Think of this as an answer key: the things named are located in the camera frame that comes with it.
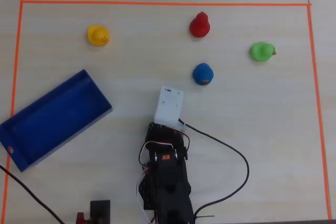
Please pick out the yellow rubber duck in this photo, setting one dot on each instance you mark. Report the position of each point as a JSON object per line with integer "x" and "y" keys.
{"x": 97, "y": 36}

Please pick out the black table clamp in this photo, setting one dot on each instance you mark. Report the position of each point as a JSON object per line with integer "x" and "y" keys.
{"x": 100, "y": 211}

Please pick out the red rubber duck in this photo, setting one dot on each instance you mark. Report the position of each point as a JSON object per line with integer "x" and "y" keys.
{"x": 199, "y": 27}

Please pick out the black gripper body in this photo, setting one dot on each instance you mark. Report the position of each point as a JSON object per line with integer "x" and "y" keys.
{"x": 157, "y": 128}

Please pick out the orange tape strip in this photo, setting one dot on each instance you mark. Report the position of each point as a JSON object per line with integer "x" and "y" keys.
{"x": 162, "y": 3}
{"x": 14, "y": 85}
{"x": 318, "y": 108}

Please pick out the green rubber duck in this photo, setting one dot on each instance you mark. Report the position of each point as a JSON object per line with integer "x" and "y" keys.
{"x": 260, "y": 52}

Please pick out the blue rubber duck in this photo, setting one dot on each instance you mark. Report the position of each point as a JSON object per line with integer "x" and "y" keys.
{"x": 203, "y": 73}

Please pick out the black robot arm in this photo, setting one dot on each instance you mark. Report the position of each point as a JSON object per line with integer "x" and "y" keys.
{"x": 170, "y": 190}

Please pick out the blue plastic box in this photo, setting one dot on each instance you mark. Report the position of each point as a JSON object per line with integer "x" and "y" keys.
{"x": 52, "y": 121}

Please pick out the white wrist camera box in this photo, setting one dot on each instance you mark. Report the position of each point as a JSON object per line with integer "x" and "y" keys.
{"x": 169, "y": 107}

